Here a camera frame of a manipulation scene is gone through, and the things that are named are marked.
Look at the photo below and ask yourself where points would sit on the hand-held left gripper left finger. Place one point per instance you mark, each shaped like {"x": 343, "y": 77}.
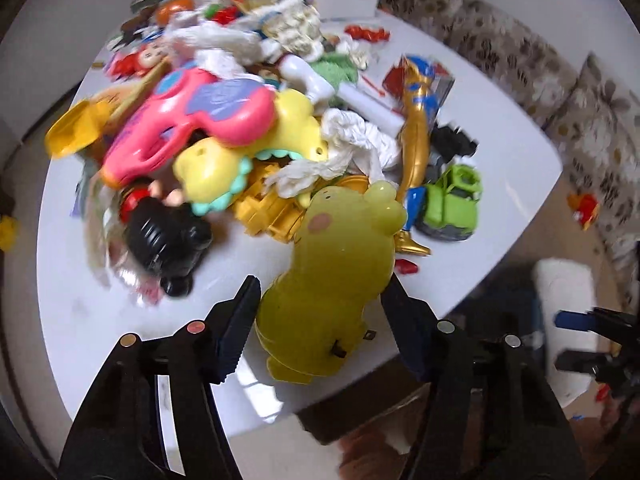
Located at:
{"x": 237, "y": 330}

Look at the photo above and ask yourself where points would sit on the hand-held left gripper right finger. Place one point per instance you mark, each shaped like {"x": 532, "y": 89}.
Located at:
{"x": 405, "y": 330}

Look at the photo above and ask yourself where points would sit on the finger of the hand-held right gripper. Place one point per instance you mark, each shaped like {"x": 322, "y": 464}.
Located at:
{"x": 580, "y": 362}
{"x": 575, "y": 320}

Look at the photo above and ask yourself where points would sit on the translucent yellow-green animal toy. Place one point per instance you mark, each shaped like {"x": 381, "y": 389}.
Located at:
{"x": 330, "y": 280}

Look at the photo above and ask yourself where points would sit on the brown cardboard box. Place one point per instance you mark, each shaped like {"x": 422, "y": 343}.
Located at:
{"x": 325, "y": 420}

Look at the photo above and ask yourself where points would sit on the small red plastic piece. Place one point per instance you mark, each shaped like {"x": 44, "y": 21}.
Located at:
{"x": 406, "y": 266}

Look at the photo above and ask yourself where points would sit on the red plush toy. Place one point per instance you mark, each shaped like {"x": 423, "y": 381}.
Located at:
{"x": 584, "y": 210}

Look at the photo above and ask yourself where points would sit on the yellow toy excavator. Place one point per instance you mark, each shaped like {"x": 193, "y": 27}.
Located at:
{"x": 270, "y": 210}

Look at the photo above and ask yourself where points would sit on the person's leg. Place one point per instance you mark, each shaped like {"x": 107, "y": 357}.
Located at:
{"x": 375, "y": 460}

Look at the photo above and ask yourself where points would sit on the green toy car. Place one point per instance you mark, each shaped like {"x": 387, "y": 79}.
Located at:
{"x": 450, "y": 200}

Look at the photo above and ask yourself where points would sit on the yellow chick toy teal trim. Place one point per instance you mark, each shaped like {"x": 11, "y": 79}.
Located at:
{"x": 270, "y": 145}

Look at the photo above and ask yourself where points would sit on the crumpled white tissue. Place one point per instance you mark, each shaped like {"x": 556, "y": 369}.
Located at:
{"x": 360, "y": 145}
{"x": 215, "y": 45}

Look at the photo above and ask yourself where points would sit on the gold figure toy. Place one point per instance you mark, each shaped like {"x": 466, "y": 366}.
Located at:
{"x": 417, "y": 135}

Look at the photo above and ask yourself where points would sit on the black toy block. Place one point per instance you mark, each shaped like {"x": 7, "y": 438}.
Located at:
{"x": 452, "y": 140}

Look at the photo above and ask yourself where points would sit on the pink toy gun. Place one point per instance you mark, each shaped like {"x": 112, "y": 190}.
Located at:
{"x": 200, "y": 115}

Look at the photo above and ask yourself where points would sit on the small red box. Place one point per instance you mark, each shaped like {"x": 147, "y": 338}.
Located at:
{"x": 442, "y": 86}

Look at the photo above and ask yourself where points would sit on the yellow floor toy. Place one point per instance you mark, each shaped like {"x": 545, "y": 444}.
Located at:
{"x": 6, "y": 232}

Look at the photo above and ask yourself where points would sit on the yellow plastic scoop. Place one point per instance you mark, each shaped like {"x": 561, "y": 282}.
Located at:
{"x": 72, "y": 132}

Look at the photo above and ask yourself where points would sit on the floral sofa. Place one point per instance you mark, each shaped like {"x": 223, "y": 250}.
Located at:
{"x": 550, "y": 60}

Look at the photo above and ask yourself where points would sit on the white bone-shaped toy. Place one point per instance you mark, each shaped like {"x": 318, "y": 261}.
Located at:
{"x": 305, "y": 77}

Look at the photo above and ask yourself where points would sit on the green fuzzy toy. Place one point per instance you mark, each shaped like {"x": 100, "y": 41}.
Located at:
{"x": 335, "y": 70}

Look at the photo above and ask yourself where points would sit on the red monkey doll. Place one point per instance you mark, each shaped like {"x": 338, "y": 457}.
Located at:
{"x": 142, "y": 60}

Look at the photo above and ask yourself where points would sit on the red figure toy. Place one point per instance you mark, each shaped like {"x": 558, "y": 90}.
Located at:
{"x": 367, "y": 33}

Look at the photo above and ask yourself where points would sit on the patterned crumpled paper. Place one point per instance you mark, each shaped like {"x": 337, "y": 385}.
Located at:
{"x": 295, "y": 25}

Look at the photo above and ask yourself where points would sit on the orange round toy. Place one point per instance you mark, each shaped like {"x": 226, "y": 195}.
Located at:
{"x": 175, "y": 10}

